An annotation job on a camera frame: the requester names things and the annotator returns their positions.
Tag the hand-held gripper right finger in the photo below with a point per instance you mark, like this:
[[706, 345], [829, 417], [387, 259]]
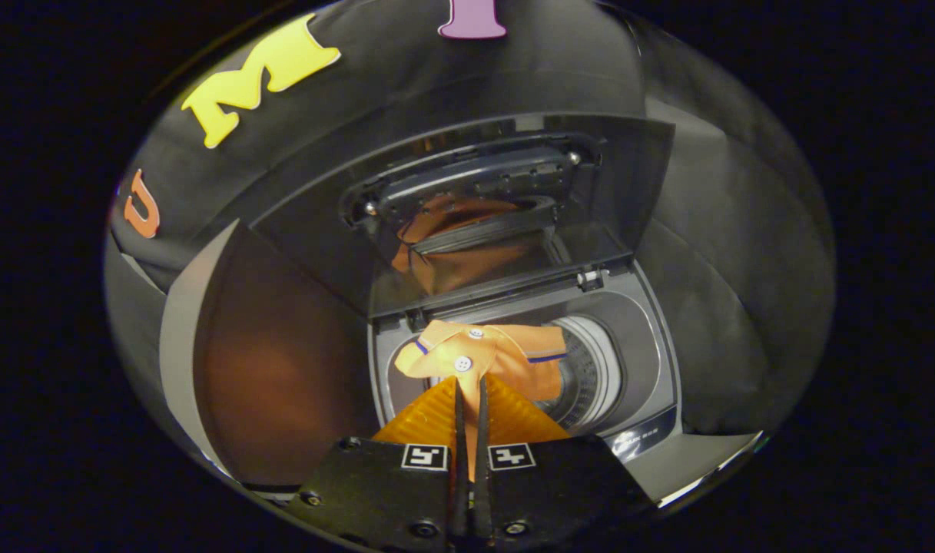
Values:
[[482, 461]]

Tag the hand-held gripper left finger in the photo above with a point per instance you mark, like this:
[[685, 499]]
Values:
[[459, 461]]

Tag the orange polo shirt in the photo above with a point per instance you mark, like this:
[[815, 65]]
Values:
[[505, 357]]

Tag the dark glass washing machine lid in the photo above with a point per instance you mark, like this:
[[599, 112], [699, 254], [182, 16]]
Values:
[[313, 238]]

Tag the grey cabinet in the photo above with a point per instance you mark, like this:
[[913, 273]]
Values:
[[283, 361]]

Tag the black backdrop cloth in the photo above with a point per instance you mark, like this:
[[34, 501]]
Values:
[[406, 84]]

